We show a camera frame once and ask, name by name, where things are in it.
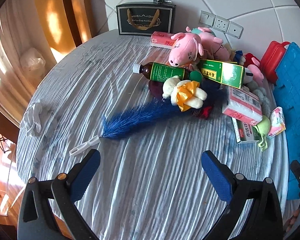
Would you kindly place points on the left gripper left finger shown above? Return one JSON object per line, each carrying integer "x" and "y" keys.
{"x": 67, "y": 188}

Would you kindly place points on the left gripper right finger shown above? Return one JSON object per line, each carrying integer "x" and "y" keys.
{"x": 230, "y": 189}

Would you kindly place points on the Kotex pad pack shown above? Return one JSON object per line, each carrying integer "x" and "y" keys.
{"x": 277, "y": 122}

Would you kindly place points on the pink white tissue pack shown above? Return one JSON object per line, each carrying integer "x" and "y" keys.
{"x": 243, "y": 106}

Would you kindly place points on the blue feather duster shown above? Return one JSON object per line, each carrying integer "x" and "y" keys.
{"x": 130, "y": 121}

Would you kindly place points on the white duck plush yellow bow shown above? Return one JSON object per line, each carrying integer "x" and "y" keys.
{"x": 185, "y": 94}

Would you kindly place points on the green medicine box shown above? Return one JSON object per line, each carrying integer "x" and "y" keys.
{"x": 222, "y": 72}

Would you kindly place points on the green round lid jar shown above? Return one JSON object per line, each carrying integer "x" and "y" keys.
{"x": 195, "y": 76}

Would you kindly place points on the brown syrup bottle green label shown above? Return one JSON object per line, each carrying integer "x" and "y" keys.
{"x": 158, "y": 72}

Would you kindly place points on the pink pig plush orange dress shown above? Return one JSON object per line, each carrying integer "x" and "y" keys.
{"x": 187, "y": 49}

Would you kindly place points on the ibuprofen medicine box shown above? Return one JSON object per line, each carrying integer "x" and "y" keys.
{"x": 245, "y": 133}

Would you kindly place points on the green plush toy with ribbon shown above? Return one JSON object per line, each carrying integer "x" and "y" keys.
{"x": 263, "y": 128}

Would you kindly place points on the white glove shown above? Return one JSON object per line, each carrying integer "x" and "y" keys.
{"x": 31, "y": 120}

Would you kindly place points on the blue plastic crate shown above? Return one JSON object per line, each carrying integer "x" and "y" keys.
{"x": 287, "y": 96}

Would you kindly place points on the white black round plush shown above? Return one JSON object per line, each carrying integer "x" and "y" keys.
{"x": 248, "y": 76}

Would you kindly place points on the red plastic case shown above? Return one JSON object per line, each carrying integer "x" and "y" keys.
{"x": 271, "y": 59}

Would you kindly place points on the pig plush red dress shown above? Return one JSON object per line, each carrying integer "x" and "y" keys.
{"x": 253, "y": 64}

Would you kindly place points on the blue yellow small doll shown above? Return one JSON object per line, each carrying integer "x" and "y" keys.
{"x": 239, "y": 58}

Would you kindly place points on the pink pig plush teal dress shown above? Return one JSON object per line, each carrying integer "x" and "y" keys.
{"x": 212, "y": 45}

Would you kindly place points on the pink tissue pack by bag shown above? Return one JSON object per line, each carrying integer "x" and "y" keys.
{"x": 162, "y": 40}

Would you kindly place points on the black gift bag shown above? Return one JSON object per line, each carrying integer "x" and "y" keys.
{"x": 144, "y": 18}

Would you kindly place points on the white wall socket panel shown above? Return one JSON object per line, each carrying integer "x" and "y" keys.
{"x": 218, "y": 23}

